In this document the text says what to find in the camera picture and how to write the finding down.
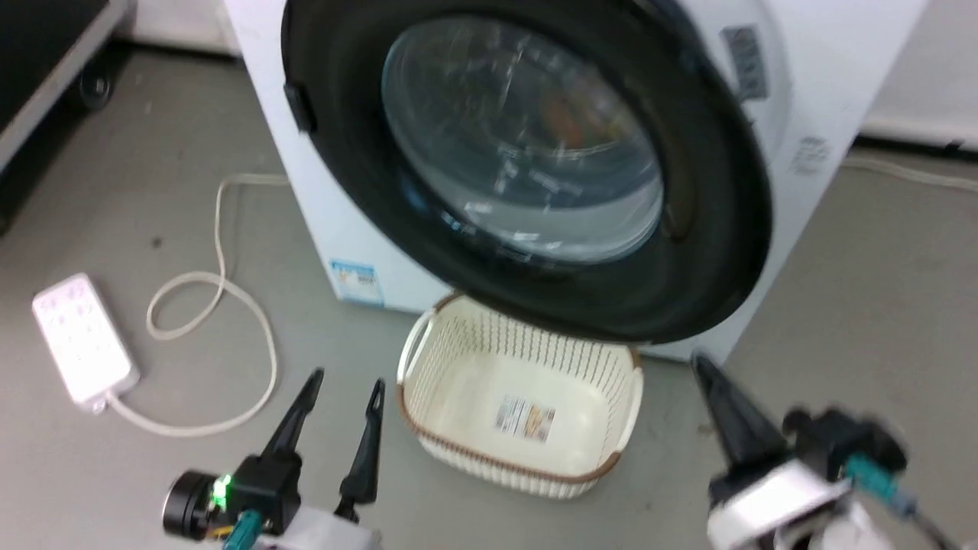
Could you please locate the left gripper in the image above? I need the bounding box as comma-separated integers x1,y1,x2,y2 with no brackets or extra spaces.
160,367,387,550

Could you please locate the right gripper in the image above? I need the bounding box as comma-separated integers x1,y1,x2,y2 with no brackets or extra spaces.
690,355,911,550

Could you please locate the round black glass washer door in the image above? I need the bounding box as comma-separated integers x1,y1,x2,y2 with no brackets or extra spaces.
280,0,773,345

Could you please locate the white front-load washing machine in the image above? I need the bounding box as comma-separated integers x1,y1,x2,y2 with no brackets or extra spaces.
222,0,930,364

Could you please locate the cream plastic laundry basket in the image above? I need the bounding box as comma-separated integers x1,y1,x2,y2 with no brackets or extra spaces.
396,292,645,500

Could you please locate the blue energy label sticker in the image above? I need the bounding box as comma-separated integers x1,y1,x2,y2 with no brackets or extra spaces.
329,259,384,307

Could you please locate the printed barcode label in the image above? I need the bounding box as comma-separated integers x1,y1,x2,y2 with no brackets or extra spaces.
494,395,557,445

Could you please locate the white power strip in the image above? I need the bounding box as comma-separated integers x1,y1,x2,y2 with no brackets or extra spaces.
31,273,141,414

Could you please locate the small pale printed sticker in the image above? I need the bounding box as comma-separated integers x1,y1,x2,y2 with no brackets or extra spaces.
790,135,831,176

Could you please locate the grey rectangular info sticker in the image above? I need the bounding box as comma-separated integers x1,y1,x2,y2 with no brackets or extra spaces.
720,24,769,101

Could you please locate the black caster wheel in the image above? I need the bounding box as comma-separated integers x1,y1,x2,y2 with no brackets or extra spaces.
79,67,116,109

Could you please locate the black table with grey edge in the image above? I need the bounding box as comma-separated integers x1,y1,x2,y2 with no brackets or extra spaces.
0,0,136,231

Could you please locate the teal plug left gripper cable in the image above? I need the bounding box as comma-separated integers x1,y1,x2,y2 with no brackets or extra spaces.
220,510,265,550

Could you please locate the teal plug gripper cable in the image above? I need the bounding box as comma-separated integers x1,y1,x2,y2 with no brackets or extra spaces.
844,451,965,550
220,510,265,550

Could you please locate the teal plug right gripper cable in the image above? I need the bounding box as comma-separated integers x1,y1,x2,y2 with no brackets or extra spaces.
844,451,965,550

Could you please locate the white power strip cable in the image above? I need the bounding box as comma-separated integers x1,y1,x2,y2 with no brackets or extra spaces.
105,173,290,438

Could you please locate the beige floor cable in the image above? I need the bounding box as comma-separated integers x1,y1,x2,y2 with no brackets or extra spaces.
840,156,978,193

